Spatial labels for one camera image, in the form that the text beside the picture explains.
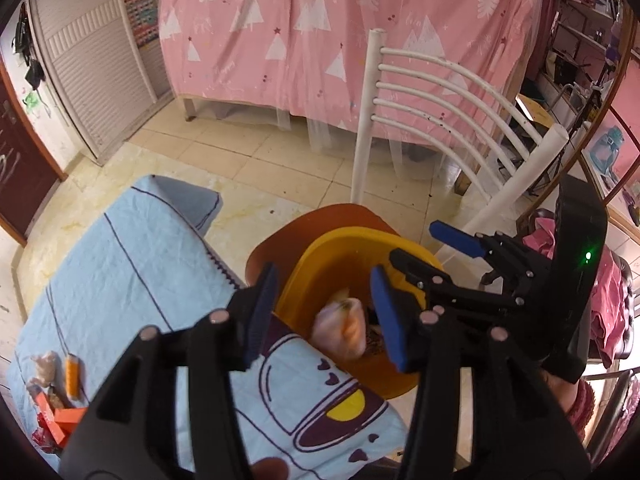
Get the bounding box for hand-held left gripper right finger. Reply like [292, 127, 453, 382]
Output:
[369, 265, 593, 480]

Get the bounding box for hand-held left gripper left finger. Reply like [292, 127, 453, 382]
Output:
[57, 262, 279, 480]

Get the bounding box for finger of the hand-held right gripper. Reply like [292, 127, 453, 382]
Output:
[390, 247, 526, 311]
[429, 220, 551, 296]

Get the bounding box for clear plastic bag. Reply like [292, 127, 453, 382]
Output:
[312, 297, 369, 361]

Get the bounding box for yellow plastic basin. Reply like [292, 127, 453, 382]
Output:
[274, 226, 446, 401]

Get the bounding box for orange tube with white cap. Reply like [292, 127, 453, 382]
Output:
[65, 355, 81, 400]

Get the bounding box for orange cardboard box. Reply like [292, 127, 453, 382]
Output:
[35, 392, 89, 448]

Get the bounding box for person's right forearm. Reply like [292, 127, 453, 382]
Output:
[542, 370, 603, 438]

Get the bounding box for person's left hand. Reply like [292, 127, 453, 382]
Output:
[250, 456, 292, 480]

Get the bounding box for pink crumpled cloth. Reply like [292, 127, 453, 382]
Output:
[522, 216, 633, 367]

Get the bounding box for light blue printed tablecloth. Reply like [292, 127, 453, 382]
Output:
[7, 175, 408, 480]

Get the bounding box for white chair with brown seat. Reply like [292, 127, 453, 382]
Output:
[245, 29, 570, 311]

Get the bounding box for crumpled clear plastic wrapper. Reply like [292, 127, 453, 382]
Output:
[27, 351, 62, 401]

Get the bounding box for cluttered metal shelf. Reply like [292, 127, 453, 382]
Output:
[520, 0, 640, 126]

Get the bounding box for red snack wrapper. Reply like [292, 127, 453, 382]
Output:
[31, 427, 62, 454]

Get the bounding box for pink tree print bedsheet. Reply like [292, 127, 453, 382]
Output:
[157, 0, 544, 161]

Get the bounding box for dark brown door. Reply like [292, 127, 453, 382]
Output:
[0, 67, 67, 247]

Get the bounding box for white ribbed wardrobe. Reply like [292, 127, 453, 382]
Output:
[27, 0, 173, 166]

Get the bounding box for colourful wall chart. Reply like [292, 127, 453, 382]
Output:
[117, 0, 161, 50]

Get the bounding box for black items hanging on wall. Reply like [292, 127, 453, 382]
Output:
[12, 4, 47, 88]

